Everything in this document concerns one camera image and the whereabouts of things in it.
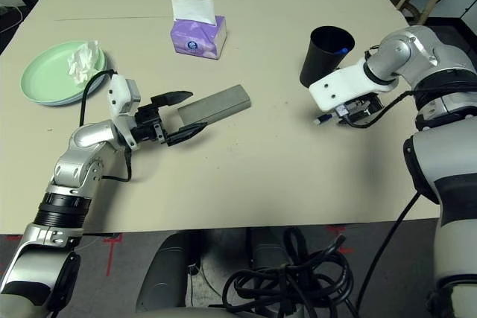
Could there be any black left camera cable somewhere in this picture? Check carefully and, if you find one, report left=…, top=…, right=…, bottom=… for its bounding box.
left=79, top=69, right=133, bottom=183

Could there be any grey robot leg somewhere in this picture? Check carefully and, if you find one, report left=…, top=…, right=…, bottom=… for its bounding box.
left=136, top=232, right=202, bottom=314
left=247, top=228, right=299, bottom=270

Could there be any black right camera cable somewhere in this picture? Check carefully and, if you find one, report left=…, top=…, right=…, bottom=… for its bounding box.
left=337, top=86, right=477, bottom=129

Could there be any black plastic cup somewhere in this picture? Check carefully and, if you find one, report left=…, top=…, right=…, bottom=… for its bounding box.
left=299, top=25, right=356, bottom=88

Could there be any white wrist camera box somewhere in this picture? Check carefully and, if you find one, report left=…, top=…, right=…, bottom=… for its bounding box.
left=308, top=57, right=399, bottom=112
left=107, top=74, right=142, bottom=150

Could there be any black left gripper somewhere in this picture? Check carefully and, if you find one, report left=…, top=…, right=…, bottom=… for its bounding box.
left=130, top=90, right=208, bottom=147

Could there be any thin white floor cable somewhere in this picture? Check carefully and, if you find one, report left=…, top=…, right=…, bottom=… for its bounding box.
left=0, top=4, right=23, bottom=32

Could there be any black cable bundle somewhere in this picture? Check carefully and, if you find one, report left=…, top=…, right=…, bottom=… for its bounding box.
left=222, top=226, right=355, bottom=318

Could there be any blue plate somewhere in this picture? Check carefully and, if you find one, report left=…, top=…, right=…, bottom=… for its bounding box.
left=33, top=57, right=112, bottom=107

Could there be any green plate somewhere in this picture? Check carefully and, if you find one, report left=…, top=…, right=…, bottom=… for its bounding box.
left=19, top=40, right=109, bottom=105

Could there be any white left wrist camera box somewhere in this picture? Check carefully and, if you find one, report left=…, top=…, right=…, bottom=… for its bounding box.
left=107, top=74, right=142, bottom=150

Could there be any grey robot left leg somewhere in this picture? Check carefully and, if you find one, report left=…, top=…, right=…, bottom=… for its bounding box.
left=136, top=232, right=202, bottom=314

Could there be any black camera cable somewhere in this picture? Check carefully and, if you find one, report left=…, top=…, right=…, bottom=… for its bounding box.
left=79, top=69, right=133, bottom=183
left=337, top=86, right=477, bottom=129

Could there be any flat white tissue sheet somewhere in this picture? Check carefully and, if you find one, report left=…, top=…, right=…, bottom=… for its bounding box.
left=171, top=0, right=217, bottom=25

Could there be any purple tissue pack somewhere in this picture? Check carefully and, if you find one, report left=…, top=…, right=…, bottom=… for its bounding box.
left=170, top=15, right=228, bottom=61

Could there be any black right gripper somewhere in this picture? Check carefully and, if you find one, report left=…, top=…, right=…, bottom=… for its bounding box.
left=335, top=94, right=385, bottom=127

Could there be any grey robot right leg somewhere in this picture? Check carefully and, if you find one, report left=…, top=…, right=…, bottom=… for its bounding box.
left=247, top=228, right=299, bottom=270

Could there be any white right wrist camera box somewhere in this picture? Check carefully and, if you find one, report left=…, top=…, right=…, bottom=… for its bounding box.
left=308, top=57, right=399, bottom=112

